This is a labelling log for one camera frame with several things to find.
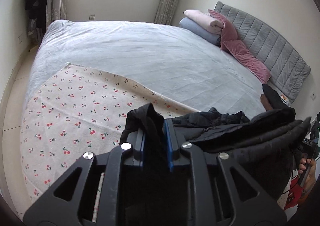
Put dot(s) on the red printed box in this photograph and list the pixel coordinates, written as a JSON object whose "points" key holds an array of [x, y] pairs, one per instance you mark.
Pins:
{"points": [[293, 194]]}

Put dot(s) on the black puffer jacket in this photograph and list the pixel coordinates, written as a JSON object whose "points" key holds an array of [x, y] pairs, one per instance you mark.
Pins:
{"points": [[250, 136]]}

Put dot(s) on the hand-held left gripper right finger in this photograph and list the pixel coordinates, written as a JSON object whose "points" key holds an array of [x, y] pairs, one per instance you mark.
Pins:
{"points": [[169, 146]]}

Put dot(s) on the black fleece cloth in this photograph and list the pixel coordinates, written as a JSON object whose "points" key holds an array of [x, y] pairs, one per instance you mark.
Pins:
{"points": [[275, 97]]}

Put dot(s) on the person's right hand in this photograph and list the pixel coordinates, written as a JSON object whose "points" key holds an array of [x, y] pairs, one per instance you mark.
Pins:
{"points": [[312, 173]]}

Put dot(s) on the pink velvet blanket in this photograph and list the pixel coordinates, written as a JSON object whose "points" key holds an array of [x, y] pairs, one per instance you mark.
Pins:
{"points": [[237, 48]]}

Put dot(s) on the blue-grey pillow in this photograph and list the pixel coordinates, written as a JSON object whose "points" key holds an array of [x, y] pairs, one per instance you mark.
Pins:
{"points": [[197, 31]]}

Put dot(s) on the dark wall socket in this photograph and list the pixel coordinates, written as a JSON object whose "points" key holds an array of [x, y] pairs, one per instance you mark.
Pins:
{"points": [[92, 16]]}

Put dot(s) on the brown cloth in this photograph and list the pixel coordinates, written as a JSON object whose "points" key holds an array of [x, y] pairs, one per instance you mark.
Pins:
{"points": [[266, 102]]}

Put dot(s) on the grey padded headboard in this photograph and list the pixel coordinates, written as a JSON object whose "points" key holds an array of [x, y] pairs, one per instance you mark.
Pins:
{"points": [[270, 53]]}

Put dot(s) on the bed with white sheet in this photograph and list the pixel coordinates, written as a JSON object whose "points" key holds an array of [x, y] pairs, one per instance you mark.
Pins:
{"points": [[140, 48]]}

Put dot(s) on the pink rolled blanket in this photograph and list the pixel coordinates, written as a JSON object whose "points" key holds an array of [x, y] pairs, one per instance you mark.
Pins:
{"points": [[202, 19]]}

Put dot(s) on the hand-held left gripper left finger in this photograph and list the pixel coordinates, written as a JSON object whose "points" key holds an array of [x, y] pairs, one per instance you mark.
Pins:
{"points": [[75, 183]]}

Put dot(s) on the cherry print blanket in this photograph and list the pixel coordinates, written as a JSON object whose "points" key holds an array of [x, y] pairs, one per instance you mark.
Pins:
{"points": [[75, 106]]}

